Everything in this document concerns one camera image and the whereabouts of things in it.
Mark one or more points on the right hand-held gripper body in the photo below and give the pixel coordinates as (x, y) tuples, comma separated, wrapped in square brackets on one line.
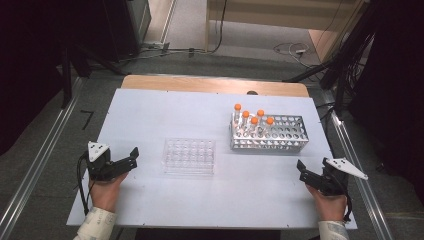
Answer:
[(333, 183)]

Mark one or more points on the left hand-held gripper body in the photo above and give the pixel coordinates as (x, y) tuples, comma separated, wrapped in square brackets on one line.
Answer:
[(100, 166)]

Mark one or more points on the metal test tube rack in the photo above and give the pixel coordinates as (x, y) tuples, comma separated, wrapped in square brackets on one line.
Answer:
[(286, 136)]

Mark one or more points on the clear acrylic tube rack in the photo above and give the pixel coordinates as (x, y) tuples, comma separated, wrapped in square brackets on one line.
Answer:
[(190, 156)]

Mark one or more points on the person's right hand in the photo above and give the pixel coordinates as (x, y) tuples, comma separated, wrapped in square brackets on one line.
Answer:
[(330, 208)]

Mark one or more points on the person's left hand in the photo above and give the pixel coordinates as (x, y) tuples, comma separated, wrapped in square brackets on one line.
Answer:
[(105, 195)]

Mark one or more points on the black metal stand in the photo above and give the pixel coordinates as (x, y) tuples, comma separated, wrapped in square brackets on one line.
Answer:
[(66, 76)]

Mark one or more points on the dark curtain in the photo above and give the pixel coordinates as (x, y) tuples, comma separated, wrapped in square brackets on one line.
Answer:
[(396, 83), (26, 66)]

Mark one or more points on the dark cabinet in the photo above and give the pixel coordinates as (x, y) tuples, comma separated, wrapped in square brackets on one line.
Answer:
[(126, 26)]

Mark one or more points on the beige wooden furniture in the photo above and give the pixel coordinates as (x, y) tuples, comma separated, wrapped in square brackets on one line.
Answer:
[(283, 13)]

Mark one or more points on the metal floor rail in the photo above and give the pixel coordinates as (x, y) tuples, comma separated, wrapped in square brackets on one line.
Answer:
[(360, 186), (40, 156)]

